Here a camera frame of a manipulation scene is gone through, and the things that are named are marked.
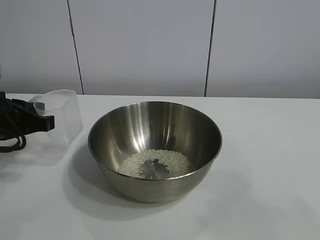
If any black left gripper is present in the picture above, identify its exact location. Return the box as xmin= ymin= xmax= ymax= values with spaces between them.
xmin=0 ymin=91 xmax=55 ymax=141

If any white uncooked rice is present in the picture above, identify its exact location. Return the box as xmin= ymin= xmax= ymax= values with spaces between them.
xmin=117 ymin=148 xmax=196 ymax=180

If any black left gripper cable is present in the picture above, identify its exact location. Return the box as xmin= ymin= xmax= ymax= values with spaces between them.
xmin=0 ymin=134 xmax=27 ymax=153

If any stainless steel mixing bowl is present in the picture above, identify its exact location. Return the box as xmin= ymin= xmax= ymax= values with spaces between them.
xmin=87 ymin=101 xmax=223 ymax=204

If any translucent plastic measuring cup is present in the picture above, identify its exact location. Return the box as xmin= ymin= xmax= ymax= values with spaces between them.
xmin=27 ymin=89 xmax=84 ymax=145

